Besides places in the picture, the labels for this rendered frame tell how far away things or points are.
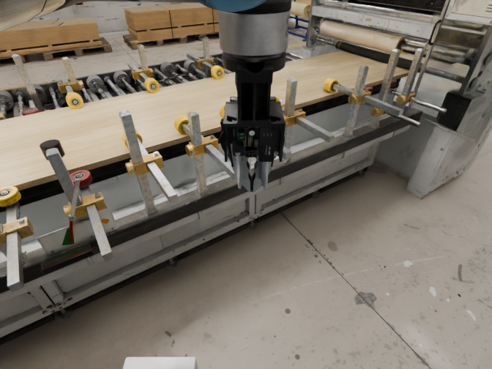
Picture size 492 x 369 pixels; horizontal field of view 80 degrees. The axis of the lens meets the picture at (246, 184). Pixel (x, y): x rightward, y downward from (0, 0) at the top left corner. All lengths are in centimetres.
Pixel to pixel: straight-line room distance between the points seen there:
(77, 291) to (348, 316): 149
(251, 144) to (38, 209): 124
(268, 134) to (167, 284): 170
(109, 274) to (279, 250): 106
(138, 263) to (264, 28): 171
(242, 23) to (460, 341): 196
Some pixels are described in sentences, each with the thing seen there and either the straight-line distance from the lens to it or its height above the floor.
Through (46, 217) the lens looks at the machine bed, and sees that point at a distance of 154.
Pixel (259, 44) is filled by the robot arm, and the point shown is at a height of 153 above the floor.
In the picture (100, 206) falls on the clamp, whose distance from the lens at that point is 126.
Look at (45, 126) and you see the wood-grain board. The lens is 185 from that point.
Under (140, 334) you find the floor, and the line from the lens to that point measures 186.
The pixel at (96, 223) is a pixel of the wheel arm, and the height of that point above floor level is 86.
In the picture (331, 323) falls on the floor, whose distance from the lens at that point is 185.
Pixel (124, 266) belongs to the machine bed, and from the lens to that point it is 192.
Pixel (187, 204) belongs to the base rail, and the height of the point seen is 70.
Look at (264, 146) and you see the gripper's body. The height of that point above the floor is 142.
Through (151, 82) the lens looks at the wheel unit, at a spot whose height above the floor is 97.
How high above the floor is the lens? 161
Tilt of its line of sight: 38 degrees down
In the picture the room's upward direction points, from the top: straight up
